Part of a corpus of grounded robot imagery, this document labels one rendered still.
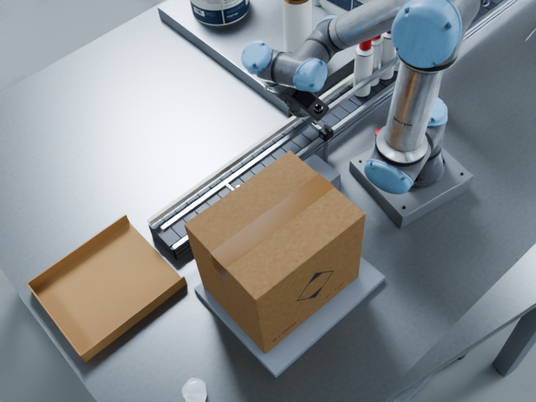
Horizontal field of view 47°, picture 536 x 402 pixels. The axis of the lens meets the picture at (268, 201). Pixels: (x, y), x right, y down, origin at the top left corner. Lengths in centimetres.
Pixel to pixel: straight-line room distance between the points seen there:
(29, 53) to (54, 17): 31
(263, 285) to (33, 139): 103
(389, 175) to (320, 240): 26
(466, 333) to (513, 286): 18
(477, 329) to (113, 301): 87
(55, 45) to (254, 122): 204
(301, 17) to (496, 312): 99
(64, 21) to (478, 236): 284
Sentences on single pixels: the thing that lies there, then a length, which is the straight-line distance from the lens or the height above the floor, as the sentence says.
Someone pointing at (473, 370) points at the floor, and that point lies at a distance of 241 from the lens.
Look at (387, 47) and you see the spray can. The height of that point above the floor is 101.
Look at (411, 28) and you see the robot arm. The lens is 113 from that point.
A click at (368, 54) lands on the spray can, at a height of 104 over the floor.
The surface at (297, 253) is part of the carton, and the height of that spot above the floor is 112.
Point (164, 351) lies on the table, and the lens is 150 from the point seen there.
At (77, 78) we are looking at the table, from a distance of 215.
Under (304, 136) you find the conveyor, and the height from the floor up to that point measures 88.
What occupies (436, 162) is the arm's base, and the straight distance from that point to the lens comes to 163.
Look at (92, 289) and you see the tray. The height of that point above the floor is 83.
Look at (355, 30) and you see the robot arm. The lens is 142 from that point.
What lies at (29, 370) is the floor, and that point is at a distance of 256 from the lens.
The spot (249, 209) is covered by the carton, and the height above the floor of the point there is 112.
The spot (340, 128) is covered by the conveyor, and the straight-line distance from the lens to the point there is 180.
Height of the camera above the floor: 219
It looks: 54 degrees down
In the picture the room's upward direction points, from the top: 6 degrees counter-clockwise
